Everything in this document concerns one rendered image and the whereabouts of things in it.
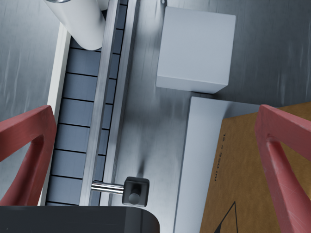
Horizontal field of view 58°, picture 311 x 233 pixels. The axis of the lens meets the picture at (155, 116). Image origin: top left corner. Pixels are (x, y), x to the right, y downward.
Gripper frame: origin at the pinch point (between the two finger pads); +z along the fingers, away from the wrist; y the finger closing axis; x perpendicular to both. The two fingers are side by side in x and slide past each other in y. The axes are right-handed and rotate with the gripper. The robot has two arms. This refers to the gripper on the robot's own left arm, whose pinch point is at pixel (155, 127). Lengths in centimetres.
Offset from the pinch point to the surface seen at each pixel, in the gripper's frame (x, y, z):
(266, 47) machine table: 10.8, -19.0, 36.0
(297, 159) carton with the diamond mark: 6.7, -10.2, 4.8
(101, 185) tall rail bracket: 18.4, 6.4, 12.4
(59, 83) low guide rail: 11.3, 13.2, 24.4
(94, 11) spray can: 1.4, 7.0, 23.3
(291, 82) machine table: 15.5, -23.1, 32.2
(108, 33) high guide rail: 4.1, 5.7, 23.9
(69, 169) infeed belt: 22.7, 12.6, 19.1
